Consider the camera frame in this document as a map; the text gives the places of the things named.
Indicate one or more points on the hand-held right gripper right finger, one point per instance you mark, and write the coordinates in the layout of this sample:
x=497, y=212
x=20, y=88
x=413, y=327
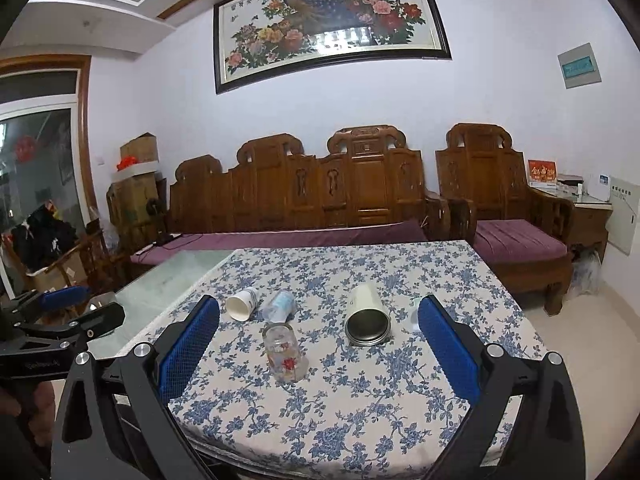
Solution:
x=445, y=352

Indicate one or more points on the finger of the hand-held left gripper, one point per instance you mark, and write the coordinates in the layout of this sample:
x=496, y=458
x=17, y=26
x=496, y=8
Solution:
x=65, y=297
x=102, y=319

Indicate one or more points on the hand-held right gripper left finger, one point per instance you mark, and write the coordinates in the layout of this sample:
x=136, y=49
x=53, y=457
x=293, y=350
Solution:
x=187, y=347

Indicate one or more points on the small white cup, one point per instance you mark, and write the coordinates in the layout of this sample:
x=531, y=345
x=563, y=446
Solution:
x=414, y=312

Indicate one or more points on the white paper cup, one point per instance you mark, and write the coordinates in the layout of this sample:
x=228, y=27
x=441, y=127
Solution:
x=242, y=304

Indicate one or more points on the cream metal cup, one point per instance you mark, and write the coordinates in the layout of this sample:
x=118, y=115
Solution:
x=369, y=315

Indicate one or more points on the glass cup red flower print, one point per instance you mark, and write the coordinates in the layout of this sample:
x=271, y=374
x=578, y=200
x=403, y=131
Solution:
x=286, y=355

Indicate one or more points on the clear plastic cup blue print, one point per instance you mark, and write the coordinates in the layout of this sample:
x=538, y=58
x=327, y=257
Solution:
x=280, y=306

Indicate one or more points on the wooden chair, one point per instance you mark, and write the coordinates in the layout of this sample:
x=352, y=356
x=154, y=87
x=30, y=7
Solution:
x=97, y=260

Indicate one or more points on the pile of dark clothes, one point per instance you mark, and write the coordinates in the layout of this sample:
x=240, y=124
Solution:
x=45, y=237

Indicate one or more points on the blue floral tablecloth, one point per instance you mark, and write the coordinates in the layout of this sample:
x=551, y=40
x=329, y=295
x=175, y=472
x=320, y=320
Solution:
x=350, y=410

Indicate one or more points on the large brown cardboard box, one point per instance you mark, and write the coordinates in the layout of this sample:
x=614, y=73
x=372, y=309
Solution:
x=131, y=205

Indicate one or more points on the square purple seat cushion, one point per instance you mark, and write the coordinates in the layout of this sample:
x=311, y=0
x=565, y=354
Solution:
x=517, y=240

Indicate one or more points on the wooden framed glass door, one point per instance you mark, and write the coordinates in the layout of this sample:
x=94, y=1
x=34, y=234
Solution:
x=45, y=160

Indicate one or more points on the red hanging ornament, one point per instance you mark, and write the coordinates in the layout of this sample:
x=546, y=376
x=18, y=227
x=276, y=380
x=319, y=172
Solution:
x=25, y=149

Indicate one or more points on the long purple seat cushion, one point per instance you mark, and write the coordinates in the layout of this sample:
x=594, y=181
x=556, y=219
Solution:
x=300, y=242

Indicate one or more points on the clear plastic bag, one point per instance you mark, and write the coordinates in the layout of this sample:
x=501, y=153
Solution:
x=586, y=272

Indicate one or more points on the small brown cardboard box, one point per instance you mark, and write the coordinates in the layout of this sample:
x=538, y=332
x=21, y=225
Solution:
x=140, y=150

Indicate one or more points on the carved wooden armchair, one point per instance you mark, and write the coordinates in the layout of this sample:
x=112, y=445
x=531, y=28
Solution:
x=492, y=180

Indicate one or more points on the wooden side table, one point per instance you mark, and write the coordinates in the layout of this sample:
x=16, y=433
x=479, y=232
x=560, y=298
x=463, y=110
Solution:
x=590, y=222

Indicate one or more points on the carved wooden sofa bench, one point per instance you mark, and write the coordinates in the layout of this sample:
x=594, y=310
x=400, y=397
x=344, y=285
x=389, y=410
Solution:
x=310, y=185

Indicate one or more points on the red gift box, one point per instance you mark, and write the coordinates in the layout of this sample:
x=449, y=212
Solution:
x=542, y=172

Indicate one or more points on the white desktop device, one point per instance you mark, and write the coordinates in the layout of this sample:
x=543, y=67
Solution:
x=598, y=187

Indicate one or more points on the grey electrical panel box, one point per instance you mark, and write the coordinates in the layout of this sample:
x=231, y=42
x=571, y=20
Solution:
x=580, y=66

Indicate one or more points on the framed peacock flower painting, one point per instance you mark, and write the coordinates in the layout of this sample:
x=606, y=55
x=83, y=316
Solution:
x=325, y=25

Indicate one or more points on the white wall panel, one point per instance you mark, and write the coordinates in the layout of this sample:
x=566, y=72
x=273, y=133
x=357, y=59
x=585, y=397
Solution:
x=624, y=217

